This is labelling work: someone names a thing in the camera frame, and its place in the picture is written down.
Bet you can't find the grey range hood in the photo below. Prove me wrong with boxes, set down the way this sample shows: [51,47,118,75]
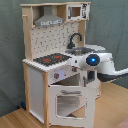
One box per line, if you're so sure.
[35,6,64,27]

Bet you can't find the black toy stove top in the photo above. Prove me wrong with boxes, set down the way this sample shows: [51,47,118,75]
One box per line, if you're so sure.
[34,53,69,67]

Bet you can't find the red oven knob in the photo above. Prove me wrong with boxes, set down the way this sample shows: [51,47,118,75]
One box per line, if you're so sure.
[54,73,60,79]
[71,66,78,73]

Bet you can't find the white cupboard door with dispenser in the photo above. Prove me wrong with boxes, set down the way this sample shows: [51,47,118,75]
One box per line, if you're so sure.
[80,70,101,97]

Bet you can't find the white oven door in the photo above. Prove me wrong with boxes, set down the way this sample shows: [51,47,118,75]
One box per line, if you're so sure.
[49,85,96,128]

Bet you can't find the grey toy sink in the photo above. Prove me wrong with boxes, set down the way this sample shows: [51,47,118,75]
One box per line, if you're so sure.
[65,47,95,55]

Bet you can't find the right red oven knob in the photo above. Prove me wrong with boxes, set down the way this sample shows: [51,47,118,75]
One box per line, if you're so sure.
[71,66,78,73]

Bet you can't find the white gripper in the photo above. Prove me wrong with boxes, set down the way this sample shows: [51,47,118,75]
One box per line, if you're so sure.
[67,56,81,67]

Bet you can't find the left red oven knob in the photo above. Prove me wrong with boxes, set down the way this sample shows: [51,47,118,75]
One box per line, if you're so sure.
[54,73,60,79]

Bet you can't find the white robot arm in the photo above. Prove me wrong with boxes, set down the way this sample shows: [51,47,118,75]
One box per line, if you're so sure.
[67,51,128,82]

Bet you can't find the wooden toy kitchen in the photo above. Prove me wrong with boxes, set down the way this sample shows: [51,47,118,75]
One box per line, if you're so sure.
[19,1,107,127]

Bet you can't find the toy microwave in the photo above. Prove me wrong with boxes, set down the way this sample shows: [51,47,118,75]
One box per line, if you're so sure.
[66,3,90,21]

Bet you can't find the black toy faucet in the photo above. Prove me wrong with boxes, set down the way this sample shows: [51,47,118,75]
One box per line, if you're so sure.
[67,33,82,49]

